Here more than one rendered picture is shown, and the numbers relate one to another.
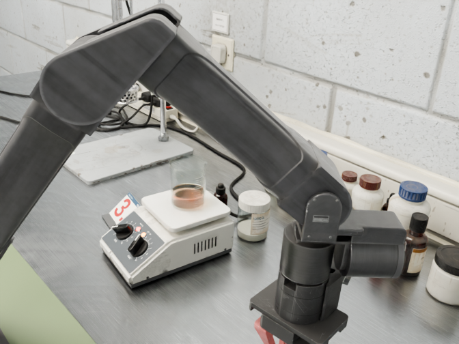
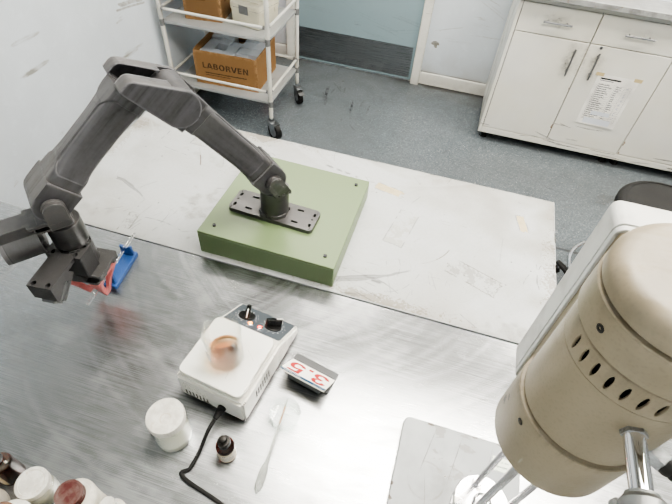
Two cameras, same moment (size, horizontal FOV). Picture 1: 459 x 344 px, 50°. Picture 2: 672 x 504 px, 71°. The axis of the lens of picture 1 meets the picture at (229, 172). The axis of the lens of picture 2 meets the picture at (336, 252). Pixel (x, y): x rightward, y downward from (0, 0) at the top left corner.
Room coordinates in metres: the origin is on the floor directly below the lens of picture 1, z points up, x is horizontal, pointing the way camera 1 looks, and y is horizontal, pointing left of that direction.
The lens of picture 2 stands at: (1.16, -0.01, 1.70)
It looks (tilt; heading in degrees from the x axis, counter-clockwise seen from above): 48 degrees down; 146
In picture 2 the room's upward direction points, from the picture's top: 5 degrees clockwise
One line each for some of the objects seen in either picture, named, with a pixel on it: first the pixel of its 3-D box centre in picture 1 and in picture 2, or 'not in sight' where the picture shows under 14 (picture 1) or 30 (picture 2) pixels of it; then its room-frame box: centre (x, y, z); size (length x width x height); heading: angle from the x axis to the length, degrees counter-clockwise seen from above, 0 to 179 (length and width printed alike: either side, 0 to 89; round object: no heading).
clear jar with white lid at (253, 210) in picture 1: (253, 216); (170, 425); (0.79, -0.05, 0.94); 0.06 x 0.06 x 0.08
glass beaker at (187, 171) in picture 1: (186, 183); (224, 343); (0.74, 0.07, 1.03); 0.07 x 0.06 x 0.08; 141
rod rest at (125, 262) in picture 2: not in sight; (118, 264); (0.39, -0.04, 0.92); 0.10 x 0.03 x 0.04; 140
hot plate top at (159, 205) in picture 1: (185, 206); (228, 355); (0.74, 0.07, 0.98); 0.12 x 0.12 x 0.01; 36
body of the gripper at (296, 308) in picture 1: (300, 295); (79, 252); (0.45, -0.09, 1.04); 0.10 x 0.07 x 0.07; 50
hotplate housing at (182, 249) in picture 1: (172, 231); (238, 356); (0.73, 0.09, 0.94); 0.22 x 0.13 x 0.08; 126
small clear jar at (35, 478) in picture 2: not in sight; (38, 487); (0.78, -0.25, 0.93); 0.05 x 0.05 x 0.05
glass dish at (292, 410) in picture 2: not in sight; (284, 413); (0.85, 0.13, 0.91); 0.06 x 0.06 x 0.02
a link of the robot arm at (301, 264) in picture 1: (312, 252); (63, 230); (0.45, -0.10, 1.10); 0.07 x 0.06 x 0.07; 93
